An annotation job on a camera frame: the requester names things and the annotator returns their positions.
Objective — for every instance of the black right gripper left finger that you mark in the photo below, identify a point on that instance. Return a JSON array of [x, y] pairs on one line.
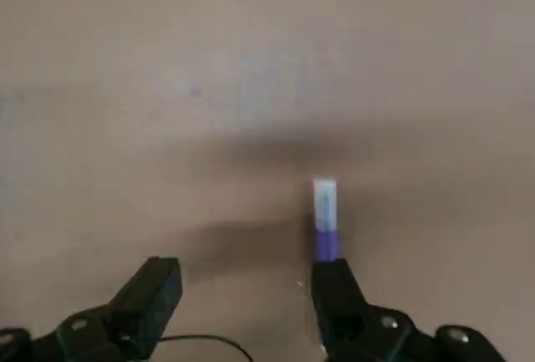
[[125, 320]]

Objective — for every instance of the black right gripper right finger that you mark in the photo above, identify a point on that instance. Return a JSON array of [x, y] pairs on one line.
[[344, 320]]

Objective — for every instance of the purple marker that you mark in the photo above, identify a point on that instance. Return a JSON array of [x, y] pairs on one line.
[[327, 245]]

